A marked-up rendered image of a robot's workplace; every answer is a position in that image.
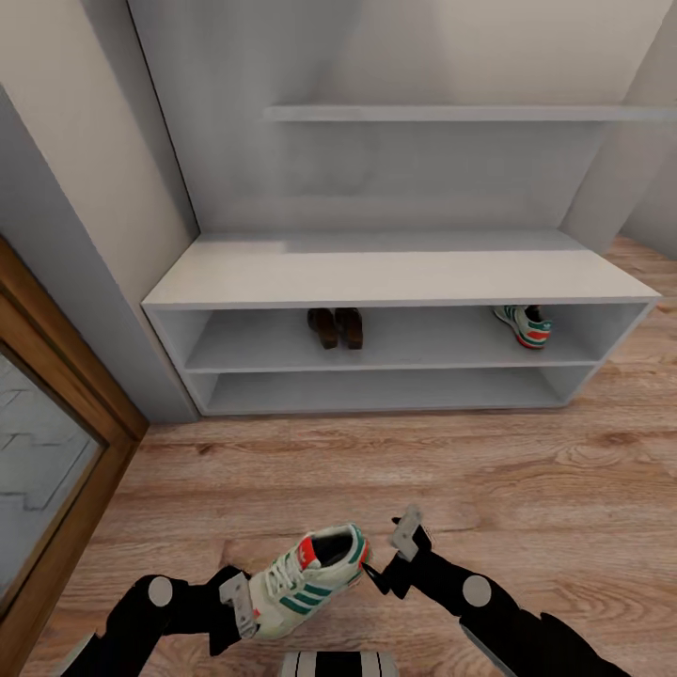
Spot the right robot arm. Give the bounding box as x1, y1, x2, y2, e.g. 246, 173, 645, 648
362, 503, 631, 677

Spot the gym shoe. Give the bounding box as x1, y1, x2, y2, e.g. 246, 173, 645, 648
493, 304, 552, 349
248, 525, 373, 638

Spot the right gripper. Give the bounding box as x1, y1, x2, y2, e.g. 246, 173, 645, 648
362, 527, 441, 599

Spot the sandal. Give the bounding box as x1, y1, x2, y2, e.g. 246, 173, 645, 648
307, 307, 338, 349
334, 307, 363, 351

